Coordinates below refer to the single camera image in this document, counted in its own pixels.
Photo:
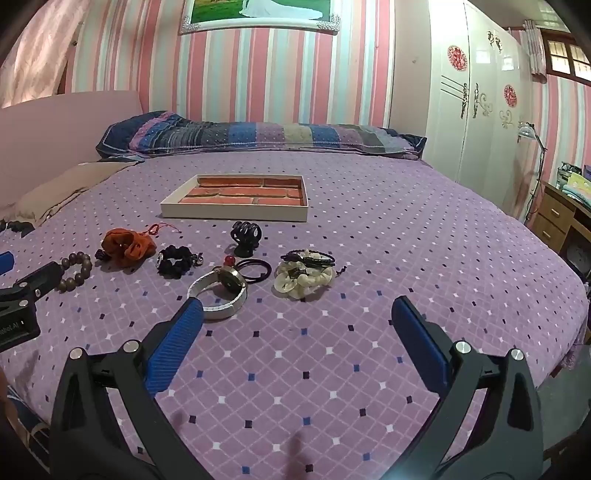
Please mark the tan blanket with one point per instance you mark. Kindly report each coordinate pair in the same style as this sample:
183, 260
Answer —
64, 184

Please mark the purple patterned bed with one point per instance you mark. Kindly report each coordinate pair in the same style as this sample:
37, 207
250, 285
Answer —
392, 240

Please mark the patchwork striped pillow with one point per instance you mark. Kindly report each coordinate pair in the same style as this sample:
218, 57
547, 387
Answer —
258, 136

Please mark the black scrunchie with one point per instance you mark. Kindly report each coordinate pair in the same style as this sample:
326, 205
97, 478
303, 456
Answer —
178, 266

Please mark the orange scrunchie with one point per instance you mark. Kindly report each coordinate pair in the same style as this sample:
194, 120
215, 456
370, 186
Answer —
127, 247

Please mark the cream scrunchie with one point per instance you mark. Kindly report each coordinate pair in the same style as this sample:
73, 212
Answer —
300, 282

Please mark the desk lamp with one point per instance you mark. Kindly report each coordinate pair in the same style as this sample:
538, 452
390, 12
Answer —
525, 130

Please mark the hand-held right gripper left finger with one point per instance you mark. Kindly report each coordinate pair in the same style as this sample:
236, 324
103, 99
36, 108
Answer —
178, 330

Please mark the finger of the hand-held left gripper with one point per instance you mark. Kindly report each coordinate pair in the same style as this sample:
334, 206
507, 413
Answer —
5, 263
39, 279

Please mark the white wardrobe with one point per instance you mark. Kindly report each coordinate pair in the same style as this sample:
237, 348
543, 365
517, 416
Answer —
480, 138

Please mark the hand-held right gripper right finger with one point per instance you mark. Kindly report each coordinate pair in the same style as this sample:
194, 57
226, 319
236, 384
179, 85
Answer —
415, 334

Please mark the black claw hair clip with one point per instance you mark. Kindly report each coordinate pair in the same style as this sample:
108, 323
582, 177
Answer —
244, 235

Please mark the framed wall picture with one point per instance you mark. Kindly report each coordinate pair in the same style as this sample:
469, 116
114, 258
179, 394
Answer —
258, 11

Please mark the pink headboard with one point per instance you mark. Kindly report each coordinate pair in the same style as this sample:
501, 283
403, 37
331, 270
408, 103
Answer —
60, 124

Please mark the wooden desk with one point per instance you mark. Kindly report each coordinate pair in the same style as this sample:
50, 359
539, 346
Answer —
554, 217

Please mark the striped window curtain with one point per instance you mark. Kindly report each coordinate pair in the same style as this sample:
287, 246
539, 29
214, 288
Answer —
534, 48

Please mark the brick-pattern tray box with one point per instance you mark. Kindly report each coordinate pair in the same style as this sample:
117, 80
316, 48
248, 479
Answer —
240, 191

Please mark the red round decal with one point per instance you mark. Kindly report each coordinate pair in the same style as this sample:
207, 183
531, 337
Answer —
458, 57
509, 94

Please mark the pink curtain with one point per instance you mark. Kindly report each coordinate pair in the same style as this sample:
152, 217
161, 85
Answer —
41, 50

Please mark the wooden frame window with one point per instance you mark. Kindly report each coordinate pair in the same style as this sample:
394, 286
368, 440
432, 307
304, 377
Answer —
565, 60

